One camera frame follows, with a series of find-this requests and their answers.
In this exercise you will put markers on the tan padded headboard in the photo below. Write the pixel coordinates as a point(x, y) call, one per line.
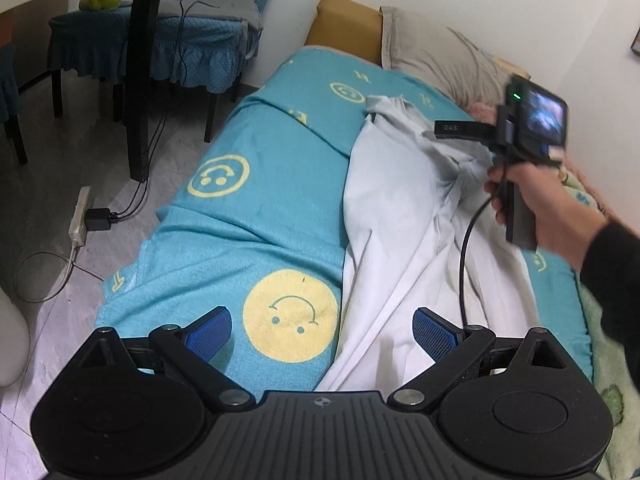
point(340, 25)

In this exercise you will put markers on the pink fluffy blanket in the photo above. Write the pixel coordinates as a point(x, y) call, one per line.
point(480, 109)

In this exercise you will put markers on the white desk with black leg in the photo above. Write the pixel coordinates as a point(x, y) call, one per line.
point(145, 85)

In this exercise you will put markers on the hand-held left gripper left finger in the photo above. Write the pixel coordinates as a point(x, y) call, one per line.
point(210, 332)

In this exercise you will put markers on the blue covered chair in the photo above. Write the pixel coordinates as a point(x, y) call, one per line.
point(7, 90)
point(90, 40)
point(210, 40)

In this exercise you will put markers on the white garment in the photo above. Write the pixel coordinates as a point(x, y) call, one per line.
point(400, 220)

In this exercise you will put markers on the green frog print blanket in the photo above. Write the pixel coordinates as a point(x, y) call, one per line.
point(615, 395)

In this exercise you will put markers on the teal smiley print bedsheet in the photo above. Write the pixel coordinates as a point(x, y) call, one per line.
point(260, 220)

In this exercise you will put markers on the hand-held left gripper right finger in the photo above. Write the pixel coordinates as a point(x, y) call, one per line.
point(432, 335)

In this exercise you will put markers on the white power strip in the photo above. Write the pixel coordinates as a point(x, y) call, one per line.
point(82, 197)

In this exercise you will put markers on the framed wall picture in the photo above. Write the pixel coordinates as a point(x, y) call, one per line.
point(636, 42)

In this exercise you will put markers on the black charger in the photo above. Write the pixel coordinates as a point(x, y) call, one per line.
point(99, 220)

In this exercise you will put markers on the grey pillow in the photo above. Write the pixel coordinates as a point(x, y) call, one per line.
point(440, 55)

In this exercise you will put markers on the person's right hand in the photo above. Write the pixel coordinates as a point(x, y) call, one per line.
point(555, 210)

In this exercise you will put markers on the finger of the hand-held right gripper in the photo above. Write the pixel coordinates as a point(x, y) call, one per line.
point(462, 130)

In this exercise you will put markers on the white rounded object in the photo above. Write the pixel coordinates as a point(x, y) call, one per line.
point(10, 340)

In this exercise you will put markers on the grey cloth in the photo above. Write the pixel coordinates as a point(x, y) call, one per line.
point(225, 10)

